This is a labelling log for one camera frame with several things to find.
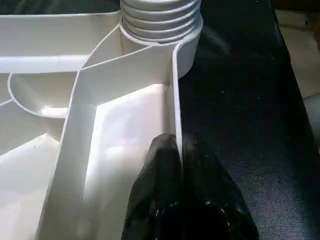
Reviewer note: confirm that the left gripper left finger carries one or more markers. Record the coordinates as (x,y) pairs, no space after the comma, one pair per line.
(154,200)

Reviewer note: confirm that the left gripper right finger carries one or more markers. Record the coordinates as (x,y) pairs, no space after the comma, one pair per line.
(212,200)

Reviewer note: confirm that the black work mat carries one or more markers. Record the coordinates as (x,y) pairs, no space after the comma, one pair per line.
(240,115)

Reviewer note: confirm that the white plastic table leg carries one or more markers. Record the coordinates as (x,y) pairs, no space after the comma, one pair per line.
(160,20)

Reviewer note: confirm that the white plastic table top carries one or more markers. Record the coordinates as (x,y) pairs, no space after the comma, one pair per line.
(90,115)

